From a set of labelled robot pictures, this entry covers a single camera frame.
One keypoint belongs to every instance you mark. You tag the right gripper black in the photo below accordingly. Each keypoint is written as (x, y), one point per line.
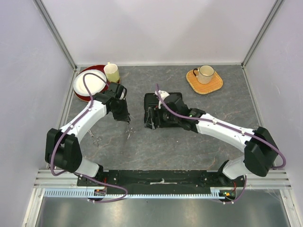
(157, 113)

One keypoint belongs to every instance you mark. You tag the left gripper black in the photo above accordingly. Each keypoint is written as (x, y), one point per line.
(124, 116)

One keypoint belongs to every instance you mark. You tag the black zipper tool case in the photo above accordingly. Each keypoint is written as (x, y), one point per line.
(150, 99)

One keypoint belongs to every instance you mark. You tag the silver scissors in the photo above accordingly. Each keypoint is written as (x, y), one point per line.
(129, 130)
(96, 139)

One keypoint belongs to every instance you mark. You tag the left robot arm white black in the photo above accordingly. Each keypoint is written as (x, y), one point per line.
(63, 145)

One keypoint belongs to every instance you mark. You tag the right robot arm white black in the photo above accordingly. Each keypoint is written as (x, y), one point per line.
(257, 146)

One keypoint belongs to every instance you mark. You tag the white paper plate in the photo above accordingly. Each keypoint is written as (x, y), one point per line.
(94, 81)

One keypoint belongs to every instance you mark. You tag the pale yellow cup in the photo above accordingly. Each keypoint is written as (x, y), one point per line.
(111, 72)

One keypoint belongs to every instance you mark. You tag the red round tray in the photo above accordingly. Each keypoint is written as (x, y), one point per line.
(96, 67)

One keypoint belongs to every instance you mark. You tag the orange woven coaster mat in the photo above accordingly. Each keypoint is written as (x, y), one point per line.
(215, 83)

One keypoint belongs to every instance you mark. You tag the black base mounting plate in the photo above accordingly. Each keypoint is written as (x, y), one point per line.
(169, 181)

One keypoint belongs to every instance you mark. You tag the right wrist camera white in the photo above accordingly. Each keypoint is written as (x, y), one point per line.
(161, 95)

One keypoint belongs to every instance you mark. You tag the cream mug black handle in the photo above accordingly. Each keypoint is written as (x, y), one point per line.
(204, 74)

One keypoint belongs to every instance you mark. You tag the grey slotted cable duct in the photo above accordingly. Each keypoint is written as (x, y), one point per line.
(93, 194)

